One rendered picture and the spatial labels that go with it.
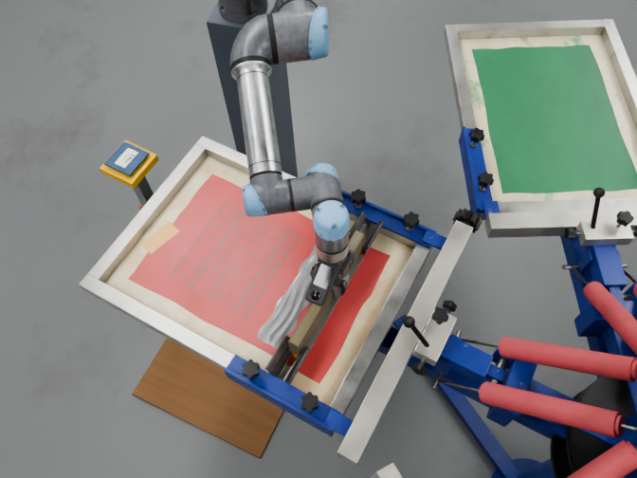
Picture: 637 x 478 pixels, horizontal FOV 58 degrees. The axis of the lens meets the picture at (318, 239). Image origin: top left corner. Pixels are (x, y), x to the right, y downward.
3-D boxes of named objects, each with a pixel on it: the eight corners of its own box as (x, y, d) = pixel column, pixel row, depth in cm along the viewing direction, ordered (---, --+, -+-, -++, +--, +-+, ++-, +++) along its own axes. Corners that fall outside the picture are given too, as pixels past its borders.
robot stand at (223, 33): (265, 196, 288) (226, -16, 184) (300, 204, 285) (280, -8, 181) (254, 227, 279) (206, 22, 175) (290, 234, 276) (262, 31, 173)
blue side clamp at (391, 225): (332, 214, 170) (332, 201, 164) (340, 202, 172) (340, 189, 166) (426, 257, 162) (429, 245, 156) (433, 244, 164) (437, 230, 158)
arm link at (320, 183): (287, 164, 129) (294, 205, 124) (337, 157, 130) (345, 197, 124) (290, 185, 136) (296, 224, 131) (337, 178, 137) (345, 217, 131)
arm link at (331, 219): (346, 193, 123) (353, 227, 119) (345, 220, 132) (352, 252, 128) (309, 198, 122) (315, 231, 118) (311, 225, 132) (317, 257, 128)
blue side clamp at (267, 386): (227, 377, 147) (223, 370, 140) (238, 361, 149) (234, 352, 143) (332, 437, 139) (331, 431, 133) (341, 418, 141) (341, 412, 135)
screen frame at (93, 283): (83, 290, 159) (78, 284, 155) (204, 143, 184) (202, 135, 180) (335, 432, 138) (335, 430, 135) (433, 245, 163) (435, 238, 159)
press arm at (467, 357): (414, 350, 144) (416, 343, 139) (424, 330, 146) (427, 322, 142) (480, 383, 139) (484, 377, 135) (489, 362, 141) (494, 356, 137)
